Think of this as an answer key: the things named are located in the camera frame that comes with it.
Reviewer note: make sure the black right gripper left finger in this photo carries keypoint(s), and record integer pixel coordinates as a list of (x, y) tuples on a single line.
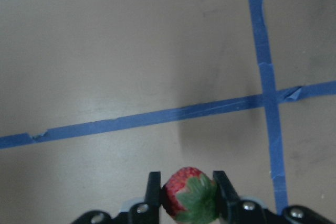
[(146, 210)]

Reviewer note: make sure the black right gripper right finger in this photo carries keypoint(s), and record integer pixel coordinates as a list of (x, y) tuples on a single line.
[(233, 208)]

